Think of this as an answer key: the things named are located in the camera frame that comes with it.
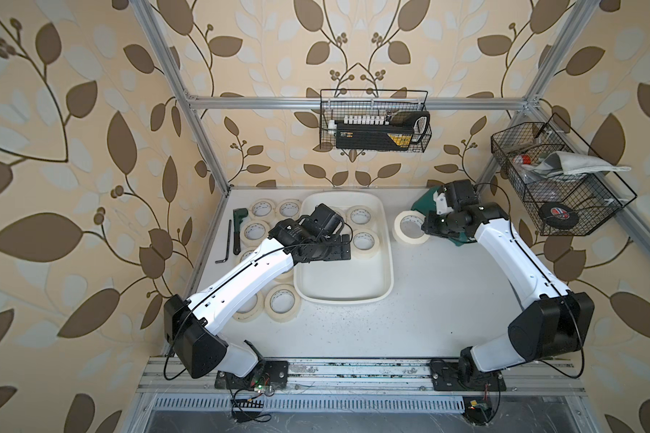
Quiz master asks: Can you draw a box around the white plastic storage tray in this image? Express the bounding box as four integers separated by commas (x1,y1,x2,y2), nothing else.
294,191,394,305

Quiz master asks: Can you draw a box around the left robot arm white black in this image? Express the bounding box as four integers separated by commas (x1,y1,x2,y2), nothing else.
164,204,354,379

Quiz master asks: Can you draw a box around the aluminium front rail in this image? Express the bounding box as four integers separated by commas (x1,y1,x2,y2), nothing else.
137,357,586,397

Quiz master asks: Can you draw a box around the masking tape roll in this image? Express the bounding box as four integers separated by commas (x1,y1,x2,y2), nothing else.
346,206,375,230
248,198,276,223
264,284,302,323
238,248,256,263
233,290,265,323
351,229,380,260
393,210,430,245
276,198,302,220
239,219,271,248

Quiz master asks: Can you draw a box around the black pen tool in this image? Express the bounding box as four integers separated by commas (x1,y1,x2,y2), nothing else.
214,218,233,264

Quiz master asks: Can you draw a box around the green plastic tool case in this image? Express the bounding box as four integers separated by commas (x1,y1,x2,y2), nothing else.
412,185,443,218

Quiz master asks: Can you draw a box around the black tape roll red label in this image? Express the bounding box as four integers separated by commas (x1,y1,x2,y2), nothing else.
538,202,580,230

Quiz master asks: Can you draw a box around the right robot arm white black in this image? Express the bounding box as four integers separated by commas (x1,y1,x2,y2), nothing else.
413,180,595,379

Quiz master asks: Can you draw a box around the black wire basket right wall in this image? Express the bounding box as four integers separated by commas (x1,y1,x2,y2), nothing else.
491,113,637,236

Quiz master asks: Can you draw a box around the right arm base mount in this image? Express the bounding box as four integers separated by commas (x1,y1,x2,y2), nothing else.
429,357,507,393

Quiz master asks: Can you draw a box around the green pipe wrench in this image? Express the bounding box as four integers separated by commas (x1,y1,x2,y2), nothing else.
232,207,248,256

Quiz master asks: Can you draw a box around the black wire basket wall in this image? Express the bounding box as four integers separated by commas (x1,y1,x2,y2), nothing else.
491,113,637,236
316,88,432,153

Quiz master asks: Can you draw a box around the grey folded cloth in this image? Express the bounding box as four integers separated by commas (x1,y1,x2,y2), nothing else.
530,152,631,178

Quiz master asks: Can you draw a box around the black wire basket back wall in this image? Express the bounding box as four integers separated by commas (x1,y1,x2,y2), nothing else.
316,88,432,153

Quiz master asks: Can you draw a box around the black yellow box in basket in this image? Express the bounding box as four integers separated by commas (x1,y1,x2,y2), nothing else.
334,124,433,153

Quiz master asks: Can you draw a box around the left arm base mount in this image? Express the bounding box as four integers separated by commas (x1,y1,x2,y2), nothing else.
214,359,290,393

